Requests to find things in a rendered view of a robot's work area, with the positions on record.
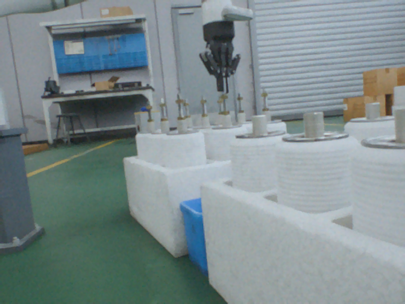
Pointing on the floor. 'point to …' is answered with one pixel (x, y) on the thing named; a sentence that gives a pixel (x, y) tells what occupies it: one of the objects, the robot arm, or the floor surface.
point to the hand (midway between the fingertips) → (223, 85)
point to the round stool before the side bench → (68, 128)
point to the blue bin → (195, 233)
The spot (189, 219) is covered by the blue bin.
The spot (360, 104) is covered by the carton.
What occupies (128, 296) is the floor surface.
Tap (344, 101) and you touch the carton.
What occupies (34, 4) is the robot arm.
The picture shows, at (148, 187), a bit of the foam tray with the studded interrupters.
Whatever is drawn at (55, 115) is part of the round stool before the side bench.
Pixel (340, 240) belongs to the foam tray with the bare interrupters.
